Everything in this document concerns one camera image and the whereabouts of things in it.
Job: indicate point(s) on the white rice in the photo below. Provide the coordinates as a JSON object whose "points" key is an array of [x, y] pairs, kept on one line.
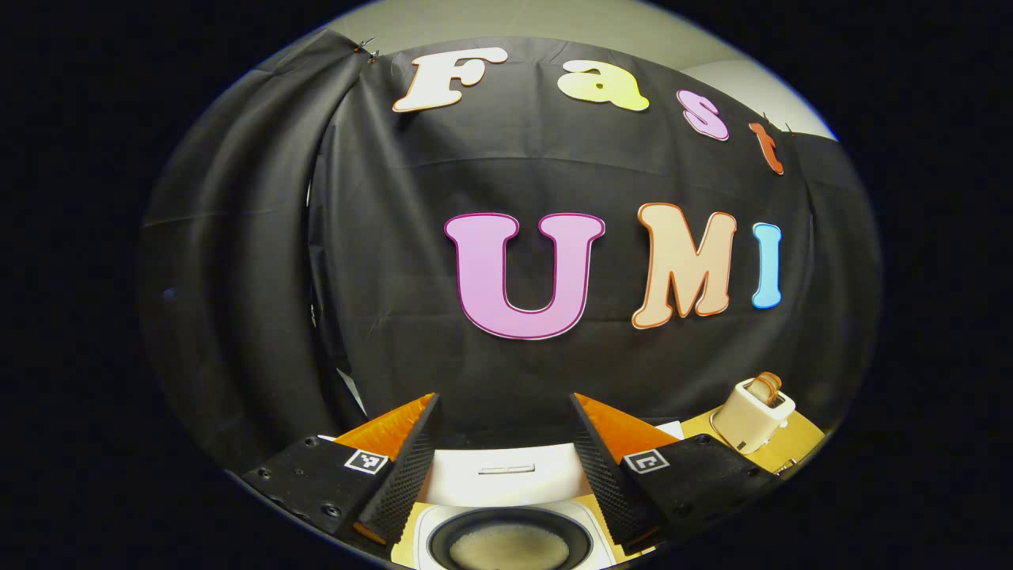
{"points": [[506, 550]]}

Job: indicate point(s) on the black backdrop cloth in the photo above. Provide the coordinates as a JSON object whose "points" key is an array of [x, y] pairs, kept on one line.
{"points": [[396, 237]]}

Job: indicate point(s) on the brown bread slice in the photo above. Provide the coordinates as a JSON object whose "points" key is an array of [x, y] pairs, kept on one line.
{"points": [[774, 383], [758, 388]]}

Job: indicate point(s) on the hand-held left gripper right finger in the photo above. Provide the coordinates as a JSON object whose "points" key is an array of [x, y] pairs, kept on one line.
{"points": [[605, 475]]}

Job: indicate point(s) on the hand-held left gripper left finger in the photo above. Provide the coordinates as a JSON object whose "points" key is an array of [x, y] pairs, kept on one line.
{"points": [[407, 475]]}

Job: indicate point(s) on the white toaster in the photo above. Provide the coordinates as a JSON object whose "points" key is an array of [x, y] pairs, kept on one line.
{"points": [[748, 419]]}

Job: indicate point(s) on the white rice cooker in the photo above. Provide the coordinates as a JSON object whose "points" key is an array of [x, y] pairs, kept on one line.
{"points": [[506, 483]]}

